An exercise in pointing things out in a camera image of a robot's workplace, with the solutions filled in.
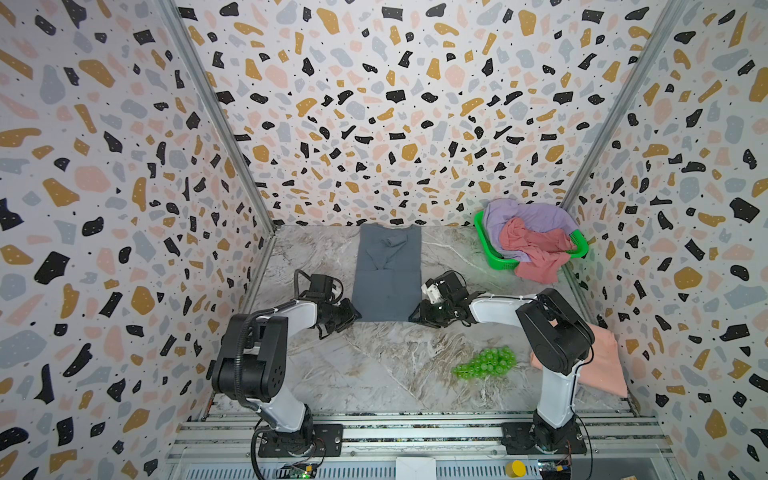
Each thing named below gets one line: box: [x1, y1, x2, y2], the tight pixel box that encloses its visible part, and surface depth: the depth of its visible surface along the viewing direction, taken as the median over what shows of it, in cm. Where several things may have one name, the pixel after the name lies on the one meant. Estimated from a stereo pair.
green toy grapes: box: [452, 346, 517, 379], surface depth 85 cm
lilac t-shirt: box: [484, 199, 578, 261], surface depth 115 cm
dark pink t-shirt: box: [499, 217, 576, 284], surface depth 112 cm
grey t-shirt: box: [352, 223, 423, 322], surface depth 111 cm
